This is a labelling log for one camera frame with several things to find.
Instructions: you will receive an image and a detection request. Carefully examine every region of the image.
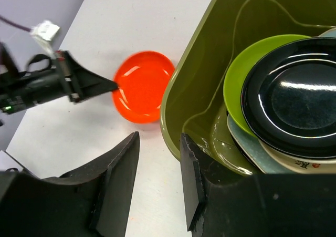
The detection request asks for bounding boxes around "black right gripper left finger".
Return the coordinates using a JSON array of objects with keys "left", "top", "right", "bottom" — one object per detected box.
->
[{"left": 1, "top": 132, "right": 140, "bottom": 236}]

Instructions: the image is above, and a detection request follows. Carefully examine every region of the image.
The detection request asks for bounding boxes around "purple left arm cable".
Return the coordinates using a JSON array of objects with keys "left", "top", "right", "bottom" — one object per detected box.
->
[{"left": 0, "top": 15, "right": 34, "bottom": 33}]

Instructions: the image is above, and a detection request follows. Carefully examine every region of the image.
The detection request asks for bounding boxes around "light blue rectangular dish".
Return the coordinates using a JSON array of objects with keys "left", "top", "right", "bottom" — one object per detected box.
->
[{"left": 227, "top": 26, "right": 336, "bottom": 174}]

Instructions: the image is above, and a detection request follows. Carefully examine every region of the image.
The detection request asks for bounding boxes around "orange round plate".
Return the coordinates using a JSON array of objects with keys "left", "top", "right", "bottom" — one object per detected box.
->
[{"left": 112, "top": 50, "right": 175, "bottom": 123}]

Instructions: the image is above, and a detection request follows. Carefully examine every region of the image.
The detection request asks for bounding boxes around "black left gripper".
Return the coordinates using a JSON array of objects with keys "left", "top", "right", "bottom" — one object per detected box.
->
[{"left": 1, "top": 43, "right": 118, "bottom": 115}]

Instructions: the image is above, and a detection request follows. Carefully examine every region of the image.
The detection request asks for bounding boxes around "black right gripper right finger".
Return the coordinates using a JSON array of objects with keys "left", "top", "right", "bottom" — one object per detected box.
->
[{"left": 180, "top": 133, "right": 335, "bottom": 236}]

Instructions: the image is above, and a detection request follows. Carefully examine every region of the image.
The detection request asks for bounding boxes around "olive green plastic bin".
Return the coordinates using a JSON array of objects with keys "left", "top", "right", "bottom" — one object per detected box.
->
[{"left": 160, "top": 0, "right": 335, "bottom": 176}]

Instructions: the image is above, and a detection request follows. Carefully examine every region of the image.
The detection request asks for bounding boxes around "lime green round plate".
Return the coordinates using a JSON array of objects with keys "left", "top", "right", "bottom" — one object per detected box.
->
[{"left": 223, "top": 34, "right": 309, "bottom": 137}]

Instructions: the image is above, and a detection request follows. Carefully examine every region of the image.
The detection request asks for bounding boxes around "cream plate with black patch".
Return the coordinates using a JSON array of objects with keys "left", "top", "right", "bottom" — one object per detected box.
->
[{"left": 259, "top": 140, "right": 335, "bottom": 174}]

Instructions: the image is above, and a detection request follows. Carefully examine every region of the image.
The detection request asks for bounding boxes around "black round plate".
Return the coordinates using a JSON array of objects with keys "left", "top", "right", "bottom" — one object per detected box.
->
[{"left": 241, "top": 37, "right": 335, "bottom": 160}]

